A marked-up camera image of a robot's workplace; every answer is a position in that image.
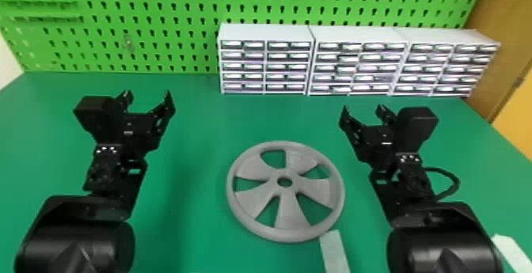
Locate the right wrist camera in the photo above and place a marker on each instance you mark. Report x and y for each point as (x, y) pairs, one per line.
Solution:
(415, 127)

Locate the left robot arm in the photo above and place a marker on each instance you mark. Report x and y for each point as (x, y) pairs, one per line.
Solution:
(79, 229)

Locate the white drawer cabinet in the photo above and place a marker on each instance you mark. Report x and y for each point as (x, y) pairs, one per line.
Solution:
(446, 67)
(265, 60)
(357, 64)

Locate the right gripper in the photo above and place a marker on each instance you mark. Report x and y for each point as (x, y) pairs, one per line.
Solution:
(376, 143)

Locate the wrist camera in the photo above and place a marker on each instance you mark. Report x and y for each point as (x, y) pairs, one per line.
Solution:
(415, 127)
(96, 116)

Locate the grey wheel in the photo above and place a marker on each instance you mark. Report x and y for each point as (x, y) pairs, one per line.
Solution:
(286, 191)

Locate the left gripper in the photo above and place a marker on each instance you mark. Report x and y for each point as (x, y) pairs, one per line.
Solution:
(139, 135)

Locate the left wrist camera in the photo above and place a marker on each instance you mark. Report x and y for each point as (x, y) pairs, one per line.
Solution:
(96, 116)

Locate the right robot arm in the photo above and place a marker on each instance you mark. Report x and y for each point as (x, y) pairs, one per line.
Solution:
(432, 233)

